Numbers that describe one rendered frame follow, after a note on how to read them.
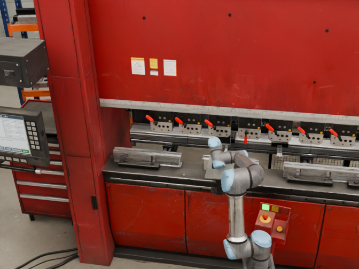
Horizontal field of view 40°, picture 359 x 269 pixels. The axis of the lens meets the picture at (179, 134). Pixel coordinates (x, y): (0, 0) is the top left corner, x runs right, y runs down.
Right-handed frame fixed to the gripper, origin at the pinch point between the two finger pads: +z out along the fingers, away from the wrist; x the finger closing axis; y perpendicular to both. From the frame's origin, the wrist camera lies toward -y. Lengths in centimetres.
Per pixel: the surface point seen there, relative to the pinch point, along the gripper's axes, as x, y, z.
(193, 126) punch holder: 21.0, 17.8, -9.8
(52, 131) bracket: 113, -6, -24
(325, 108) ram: -62, 40, -20
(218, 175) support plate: -1.6, -11.5, -3.2
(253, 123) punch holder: -18.7, 25.7, -11.5
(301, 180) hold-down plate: -54, 0, 18
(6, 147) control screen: 118, -30, -62
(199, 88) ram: 17, 37, -31
